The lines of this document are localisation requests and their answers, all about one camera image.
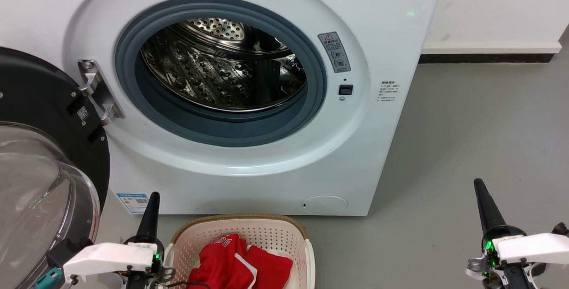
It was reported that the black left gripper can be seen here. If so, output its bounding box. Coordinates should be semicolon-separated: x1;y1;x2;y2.
120;192;176;289

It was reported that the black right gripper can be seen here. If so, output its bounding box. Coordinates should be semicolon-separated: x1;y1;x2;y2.
467;178;541;289

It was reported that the red garment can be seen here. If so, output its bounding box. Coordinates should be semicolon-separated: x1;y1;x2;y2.
187;233;294;289

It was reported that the cream perforated laundry basket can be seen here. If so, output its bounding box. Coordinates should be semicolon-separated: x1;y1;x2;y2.
165;213;316;289

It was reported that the silver metal door hinge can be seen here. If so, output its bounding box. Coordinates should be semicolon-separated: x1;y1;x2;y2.
78;59;125;126

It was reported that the stainless steel washing machine drum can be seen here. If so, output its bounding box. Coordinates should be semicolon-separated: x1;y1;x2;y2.
140;17;308;112

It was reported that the black glass washer door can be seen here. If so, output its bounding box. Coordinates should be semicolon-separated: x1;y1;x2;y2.
0;47;111;289

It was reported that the blue energy label sticker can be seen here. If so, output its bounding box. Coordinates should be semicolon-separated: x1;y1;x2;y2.
116;193;149;215

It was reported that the white front-load washing machine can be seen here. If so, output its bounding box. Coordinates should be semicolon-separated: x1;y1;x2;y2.
0;0;446;217

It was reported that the black baseboard strip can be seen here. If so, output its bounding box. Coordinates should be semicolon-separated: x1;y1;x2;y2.
418;53;555;64

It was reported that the round white filter cover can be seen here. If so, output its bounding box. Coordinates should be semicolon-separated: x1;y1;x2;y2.
301;195;349;215

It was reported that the grey warning label sticker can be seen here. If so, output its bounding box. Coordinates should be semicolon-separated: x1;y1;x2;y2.
317;31;351;73

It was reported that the thin black cable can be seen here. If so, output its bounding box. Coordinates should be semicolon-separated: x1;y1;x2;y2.
168;281;210;289

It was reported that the teal cable connector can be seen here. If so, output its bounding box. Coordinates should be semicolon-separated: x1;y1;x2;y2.
35;267;64;289

